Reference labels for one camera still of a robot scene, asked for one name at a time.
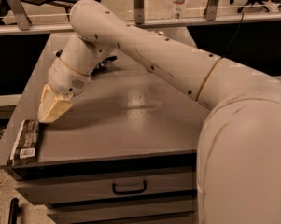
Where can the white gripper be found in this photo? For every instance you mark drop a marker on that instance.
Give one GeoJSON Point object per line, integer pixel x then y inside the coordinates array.
{"type": "Point", "coordinates": [66, 78]}

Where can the black rxbar chocolate wrapper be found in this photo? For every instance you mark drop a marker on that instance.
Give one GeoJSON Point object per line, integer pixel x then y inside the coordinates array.
{"type": "Point", "coordinates": [25, 145]}

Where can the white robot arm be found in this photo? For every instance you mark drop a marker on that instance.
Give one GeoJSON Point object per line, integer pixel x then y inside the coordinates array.
{"type": "Point", "coordinates": [239, 149]}

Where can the blue black chip bag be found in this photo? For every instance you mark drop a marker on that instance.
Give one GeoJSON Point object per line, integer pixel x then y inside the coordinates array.
{"type": "Point", "coordinates": [104, 62]}

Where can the grey drawer cabinet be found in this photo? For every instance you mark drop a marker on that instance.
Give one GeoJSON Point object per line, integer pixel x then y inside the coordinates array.
{"type": "Point", "coordinates": [126, 127]}

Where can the black bar lower left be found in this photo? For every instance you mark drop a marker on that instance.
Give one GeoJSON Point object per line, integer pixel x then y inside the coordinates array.
{"type": "Point", "coordinates": [13, 211]}

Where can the clear plastic water bottle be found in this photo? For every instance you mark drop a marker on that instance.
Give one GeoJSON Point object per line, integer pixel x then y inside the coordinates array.
{"type": "Point", "coordinates": [178, 8]}

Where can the left metal railing bracket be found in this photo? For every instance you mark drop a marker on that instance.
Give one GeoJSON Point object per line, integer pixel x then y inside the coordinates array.
{"type": "Point", "coordinates": [20, 15]}

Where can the metal railing bracket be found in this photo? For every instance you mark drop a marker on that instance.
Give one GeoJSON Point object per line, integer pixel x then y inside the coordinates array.
{"type": "Point", "coordinates": [139, 14]}
{"type": "Point", "coordinates": [20, 15]}
{"type": "Point", "coordinates": [211, 9]}

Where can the black drawer handle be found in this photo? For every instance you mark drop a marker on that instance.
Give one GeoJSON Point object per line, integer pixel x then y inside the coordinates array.
{"type": "Point", "coordinates": [129, 188]}

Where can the middle metal railing bracket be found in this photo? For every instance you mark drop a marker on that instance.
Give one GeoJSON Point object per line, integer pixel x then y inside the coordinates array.
{"type": "Point", "coordinates": [139, 14]}

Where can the right metal railing bracket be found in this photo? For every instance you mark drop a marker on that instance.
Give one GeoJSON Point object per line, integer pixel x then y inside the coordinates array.
{"type": "Point", "coordinates": [211, 9]}

